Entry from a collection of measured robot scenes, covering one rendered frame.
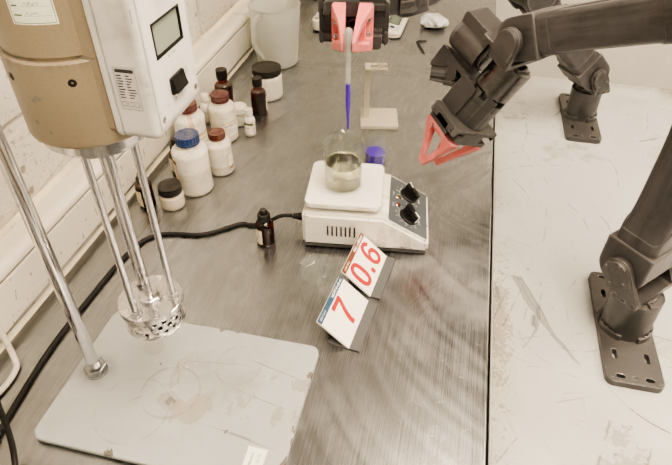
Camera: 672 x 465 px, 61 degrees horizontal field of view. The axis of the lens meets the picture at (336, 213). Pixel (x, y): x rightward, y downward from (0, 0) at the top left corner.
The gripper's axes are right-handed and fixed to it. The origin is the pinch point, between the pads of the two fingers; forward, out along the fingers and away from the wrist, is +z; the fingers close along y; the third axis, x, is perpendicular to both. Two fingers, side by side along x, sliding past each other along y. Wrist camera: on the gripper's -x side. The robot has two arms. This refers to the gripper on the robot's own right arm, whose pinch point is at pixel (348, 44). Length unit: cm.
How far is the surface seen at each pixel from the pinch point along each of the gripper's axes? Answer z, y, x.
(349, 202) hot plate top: 4.5, 0.7, 23.3
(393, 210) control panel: 2.5, 7.5, 26.0
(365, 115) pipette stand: -35.8, 0.4, 30.9
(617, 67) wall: -138, 88, 63
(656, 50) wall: -137, 100, 56
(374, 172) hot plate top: -4.0, 4.1, 23.4
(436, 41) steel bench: -82, 17, 33
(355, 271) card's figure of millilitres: 13.5, 2.5, 29.1
